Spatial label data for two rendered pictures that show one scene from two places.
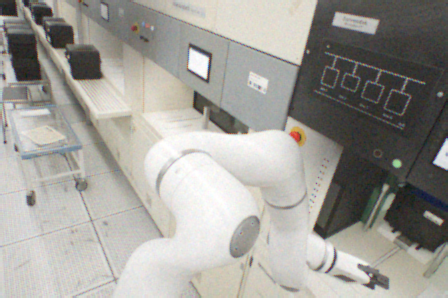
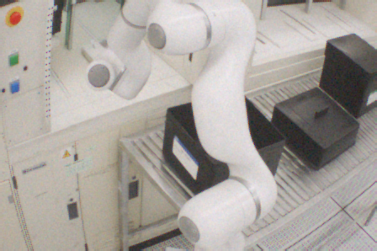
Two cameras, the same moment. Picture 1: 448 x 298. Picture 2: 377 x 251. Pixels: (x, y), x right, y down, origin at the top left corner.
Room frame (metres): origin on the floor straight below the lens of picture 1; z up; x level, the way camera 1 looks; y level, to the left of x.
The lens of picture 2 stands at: (0.41, 0.92, 1.94)
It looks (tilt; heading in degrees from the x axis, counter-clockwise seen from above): 38 degrees down; 267
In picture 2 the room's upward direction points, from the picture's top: 8 degrees clockwise
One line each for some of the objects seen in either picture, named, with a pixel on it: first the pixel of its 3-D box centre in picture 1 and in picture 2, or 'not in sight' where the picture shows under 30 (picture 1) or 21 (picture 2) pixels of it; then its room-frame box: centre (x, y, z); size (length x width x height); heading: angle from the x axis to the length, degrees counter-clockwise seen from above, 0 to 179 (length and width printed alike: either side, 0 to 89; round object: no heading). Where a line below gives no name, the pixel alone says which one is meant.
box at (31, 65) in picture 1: (25, 66); not in sight; (3.37, 2.39, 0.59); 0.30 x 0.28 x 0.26; 38
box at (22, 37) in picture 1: (22, 42); not in sight; (3.37, 2.38, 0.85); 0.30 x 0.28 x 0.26; 37
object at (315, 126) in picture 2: not in sight; (318, 122); (-0.15, -0.60, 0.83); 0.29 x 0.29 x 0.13; 40
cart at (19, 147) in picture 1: (48, 147); not in sight; (2.28, 1.55, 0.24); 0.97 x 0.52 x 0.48; 41
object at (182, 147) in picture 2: not in sight; (224, 146); (0.23, -0.39, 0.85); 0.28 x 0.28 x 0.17; 33
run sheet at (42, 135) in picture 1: (43, 134); not in sight; (2.12, 1.46, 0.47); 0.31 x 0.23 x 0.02; 59
